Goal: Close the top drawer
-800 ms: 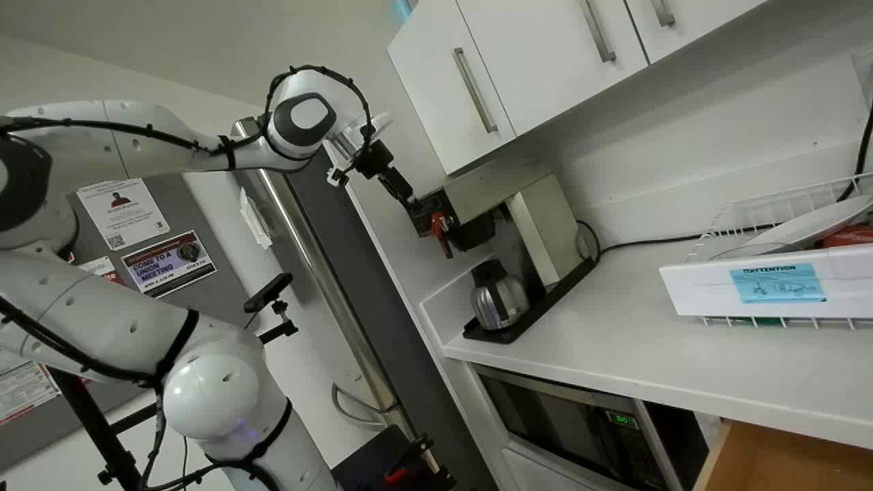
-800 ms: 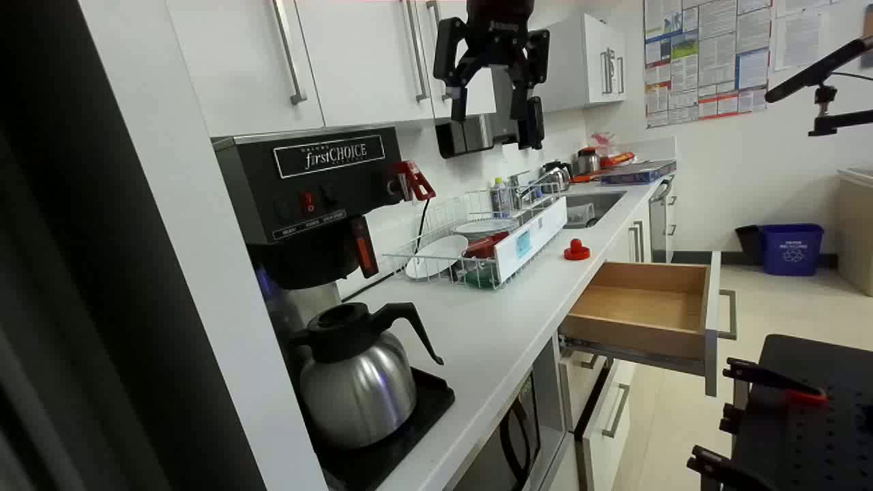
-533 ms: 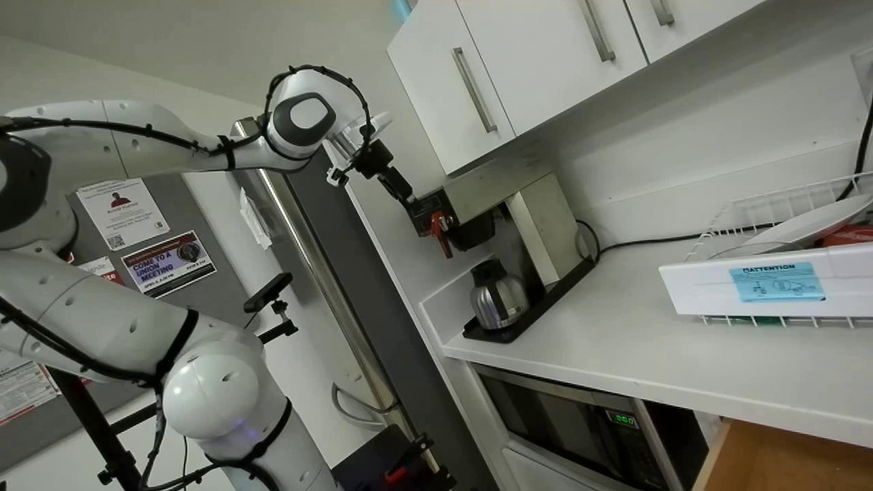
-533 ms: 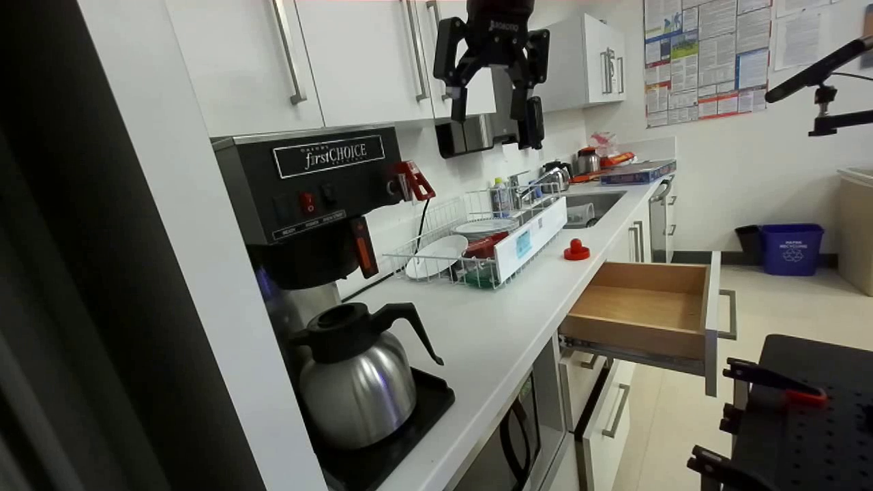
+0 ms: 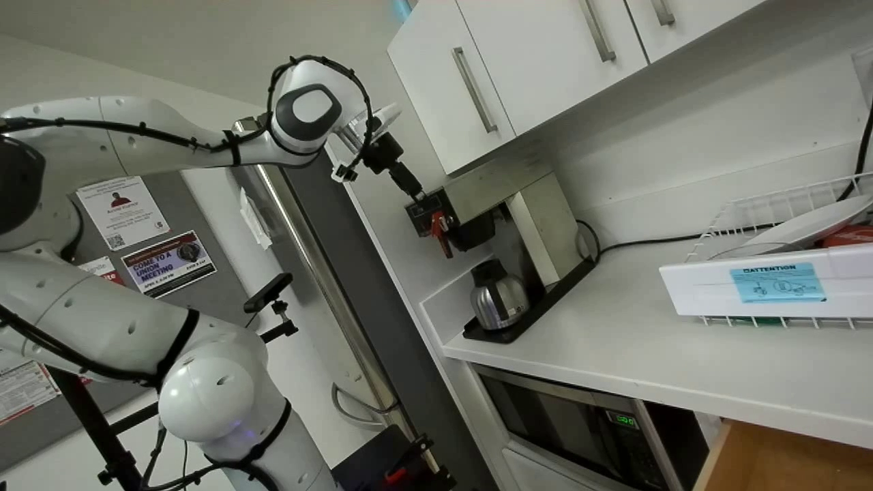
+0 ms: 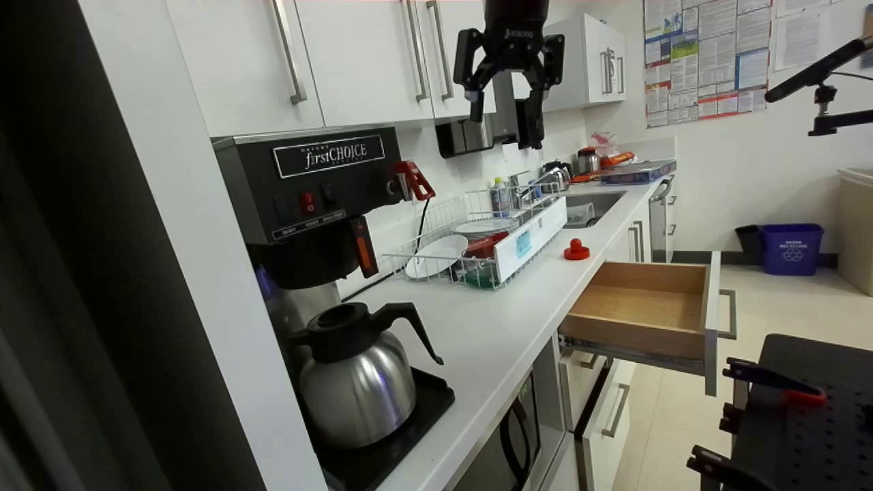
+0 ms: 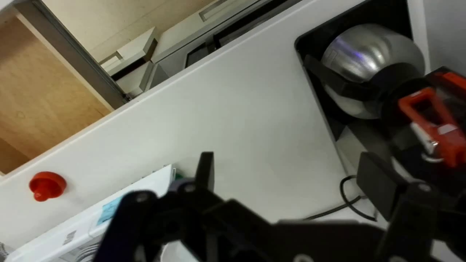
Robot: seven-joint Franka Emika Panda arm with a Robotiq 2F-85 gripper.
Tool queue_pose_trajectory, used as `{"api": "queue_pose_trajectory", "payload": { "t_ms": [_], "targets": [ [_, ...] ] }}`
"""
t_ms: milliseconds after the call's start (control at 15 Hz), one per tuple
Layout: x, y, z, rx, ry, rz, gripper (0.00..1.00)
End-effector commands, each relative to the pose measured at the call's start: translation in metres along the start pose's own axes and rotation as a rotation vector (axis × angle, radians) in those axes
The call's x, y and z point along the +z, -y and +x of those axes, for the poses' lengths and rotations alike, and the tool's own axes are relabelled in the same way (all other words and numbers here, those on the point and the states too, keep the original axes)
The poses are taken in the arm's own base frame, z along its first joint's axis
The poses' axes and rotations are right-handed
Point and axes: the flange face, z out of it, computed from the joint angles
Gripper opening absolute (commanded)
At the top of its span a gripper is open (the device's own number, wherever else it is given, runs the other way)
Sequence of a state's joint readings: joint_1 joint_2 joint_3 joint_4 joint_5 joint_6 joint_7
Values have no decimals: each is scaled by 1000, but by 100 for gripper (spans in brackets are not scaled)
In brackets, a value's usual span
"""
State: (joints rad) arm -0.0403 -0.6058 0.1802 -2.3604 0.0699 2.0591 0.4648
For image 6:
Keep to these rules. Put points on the black commercial coffee machine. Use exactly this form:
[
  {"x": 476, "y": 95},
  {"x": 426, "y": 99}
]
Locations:
[{"x": 301, "y": 194}]

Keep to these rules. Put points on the red coffee machine tap lever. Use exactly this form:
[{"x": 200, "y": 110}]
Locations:
[{"x": 415, "y": 182}]

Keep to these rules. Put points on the white upper cabinet door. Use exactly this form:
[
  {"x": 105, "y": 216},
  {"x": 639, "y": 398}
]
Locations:
[
  {"x": 452, "y": 99},
  {"x": 363, "y": 55},
  {"x": 236, "y": 59}
]

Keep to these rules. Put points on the red round cap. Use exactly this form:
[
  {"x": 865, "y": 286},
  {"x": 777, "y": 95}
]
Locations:
[{"x": 576, "y": 253}]

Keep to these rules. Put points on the black waste bin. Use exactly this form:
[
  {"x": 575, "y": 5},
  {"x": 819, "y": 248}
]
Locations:
[{"x": 748, "y": 242}]

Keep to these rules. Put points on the small white wall cabinet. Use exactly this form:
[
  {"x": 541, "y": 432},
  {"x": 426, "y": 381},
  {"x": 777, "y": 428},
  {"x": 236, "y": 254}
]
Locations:
[{"x": 591, "y": 65}]

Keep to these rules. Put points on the beige cabinet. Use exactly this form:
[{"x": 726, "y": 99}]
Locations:
[{"x": 857, "y": 233}]

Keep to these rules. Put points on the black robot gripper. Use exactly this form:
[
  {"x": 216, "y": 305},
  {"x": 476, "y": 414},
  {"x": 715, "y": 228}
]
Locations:
[{"x": 516, "y": 29}]

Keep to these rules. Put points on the black perforated table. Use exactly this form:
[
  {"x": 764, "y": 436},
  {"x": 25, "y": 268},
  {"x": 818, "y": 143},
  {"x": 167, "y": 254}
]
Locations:
[{"x": 815, "y": 428}]

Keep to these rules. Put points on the pale wall notice sheet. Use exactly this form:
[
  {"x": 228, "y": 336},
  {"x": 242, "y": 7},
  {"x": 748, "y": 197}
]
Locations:
[{"x": 815, "y": 32}]

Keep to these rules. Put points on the blue dish soap bottle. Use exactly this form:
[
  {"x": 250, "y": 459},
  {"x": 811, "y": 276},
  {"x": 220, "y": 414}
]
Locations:
[{"x": 500, "y": 197}]

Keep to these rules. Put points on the chrome sink faucet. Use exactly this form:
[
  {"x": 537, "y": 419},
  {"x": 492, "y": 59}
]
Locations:
[{"x": 537, "y": 186}]

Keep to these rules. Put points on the large colourful wall poster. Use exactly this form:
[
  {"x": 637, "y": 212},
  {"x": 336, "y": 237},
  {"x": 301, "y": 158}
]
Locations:
[{"x": 704, "y": 59}]

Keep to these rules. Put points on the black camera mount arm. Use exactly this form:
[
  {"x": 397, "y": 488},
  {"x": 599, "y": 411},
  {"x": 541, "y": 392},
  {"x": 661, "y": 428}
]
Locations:
[{"x": 823, "y": 69}]

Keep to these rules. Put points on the steel coffee carafe black lid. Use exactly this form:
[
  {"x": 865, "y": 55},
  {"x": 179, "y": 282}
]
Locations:
[{"x": 356, "y": 385}]

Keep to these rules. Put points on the built-in microwave oven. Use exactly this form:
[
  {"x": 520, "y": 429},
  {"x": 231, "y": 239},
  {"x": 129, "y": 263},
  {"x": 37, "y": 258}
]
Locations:
[{"x": 500, "y": 445}]

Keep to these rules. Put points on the steel kitchen sink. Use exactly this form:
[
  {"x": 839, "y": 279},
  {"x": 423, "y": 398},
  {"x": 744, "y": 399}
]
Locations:
[{"x": 591, "y": 208}]

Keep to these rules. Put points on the black under-cabinet box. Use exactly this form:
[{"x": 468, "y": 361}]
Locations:
[{"x": 459, "y": 137}]

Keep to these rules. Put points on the blue recycling bin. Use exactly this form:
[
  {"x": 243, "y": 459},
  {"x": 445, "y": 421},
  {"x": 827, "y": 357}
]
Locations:
[{"x": 792, "y": 249}]

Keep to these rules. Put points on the white round plate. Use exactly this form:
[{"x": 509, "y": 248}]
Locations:
[{"x": 436, "y": 258}]

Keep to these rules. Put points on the tall white side panel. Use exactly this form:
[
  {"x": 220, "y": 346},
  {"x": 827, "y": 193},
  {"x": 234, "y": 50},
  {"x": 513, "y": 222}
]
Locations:
[{"x": 200, "y": 275}]

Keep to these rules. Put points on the flat blue tray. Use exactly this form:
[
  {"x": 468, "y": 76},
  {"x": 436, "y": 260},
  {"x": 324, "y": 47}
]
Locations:
[{"x": 639, "y": 173}]

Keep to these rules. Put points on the wooden drawer with white front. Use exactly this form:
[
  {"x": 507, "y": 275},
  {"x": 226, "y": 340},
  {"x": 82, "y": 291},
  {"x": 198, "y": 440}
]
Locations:
[{"x": 642, "y": 309}]

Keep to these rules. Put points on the orange packet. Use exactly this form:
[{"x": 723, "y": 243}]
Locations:
[{"x": 618, "y": 158}]

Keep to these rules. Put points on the small steel kettle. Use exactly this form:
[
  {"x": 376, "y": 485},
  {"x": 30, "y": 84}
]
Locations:
[{"x": 586, "y": 166}]

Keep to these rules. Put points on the red utensil in rack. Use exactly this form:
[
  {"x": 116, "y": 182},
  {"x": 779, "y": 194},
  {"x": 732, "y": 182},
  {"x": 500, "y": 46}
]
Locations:
[{"x": 487, "y": 243}]

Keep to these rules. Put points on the dish rack with white panel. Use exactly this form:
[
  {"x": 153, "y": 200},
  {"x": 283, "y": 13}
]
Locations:
[{"x": 524, "y": 243}]

